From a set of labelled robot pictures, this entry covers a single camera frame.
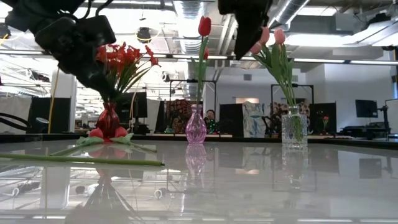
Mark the yellow cable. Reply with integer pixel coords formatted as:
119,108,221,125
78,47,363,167
48,68,60,134

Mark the black ceiling dome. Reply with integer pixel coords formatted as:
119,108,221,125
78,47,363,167
136,27,152,44

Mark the ribbed silver air duct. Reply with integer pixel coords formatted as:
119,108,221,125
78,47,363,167
173,0,208,100

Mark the clear glass vase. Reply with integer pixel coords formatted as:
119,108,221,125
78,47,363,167
281,105,308,149

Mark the brown patterned cloth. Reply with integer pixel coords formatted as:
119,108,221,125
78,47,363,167
166,99,203,133

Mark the black monitor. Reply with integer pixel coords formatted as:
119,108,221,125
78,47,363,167
104,91,149,119
355,99,379,118

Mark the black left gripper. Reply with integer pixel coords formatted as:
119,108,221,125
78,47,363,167
34,18,118,103

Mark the black curved cable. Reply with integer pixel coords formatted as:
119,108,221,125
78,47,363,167
0,112,32,132

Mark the long white light strip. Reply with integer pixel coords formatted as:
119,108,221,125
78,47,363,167
0,50,398,67

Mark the smooth silver air duct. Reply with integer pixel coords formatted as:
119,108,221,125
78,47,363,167
241,0,312,69

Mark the red glass vase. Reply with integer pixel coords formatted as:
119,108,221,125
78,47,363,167
95,101,121,143

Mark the black metal frame stand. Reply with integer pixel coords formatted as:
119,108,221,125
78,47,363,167
271,83,315,134

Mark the person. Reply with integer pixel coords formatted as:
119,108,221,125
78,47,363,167
204,109,218,134

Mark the purple glass vase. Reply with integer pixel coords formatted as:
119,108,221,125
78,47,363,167
185,104,208,145

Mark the black partition panel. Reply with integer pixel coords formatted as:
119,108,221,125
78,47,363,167
309,102,337,135
26,97,72,134
220,103,245,139

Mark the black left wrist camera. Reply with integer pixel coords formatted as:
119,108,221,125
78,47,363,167
73,14,117,47

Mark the white blue patterned cloth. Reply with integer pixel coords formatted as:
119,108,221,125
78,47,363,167
243,101,273,139

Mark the long green stem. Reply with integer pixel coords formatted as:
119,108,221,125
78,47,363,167
0,152,165,167

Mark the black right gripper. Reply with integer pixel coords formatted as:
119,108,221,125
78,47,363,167
217,0,274,60

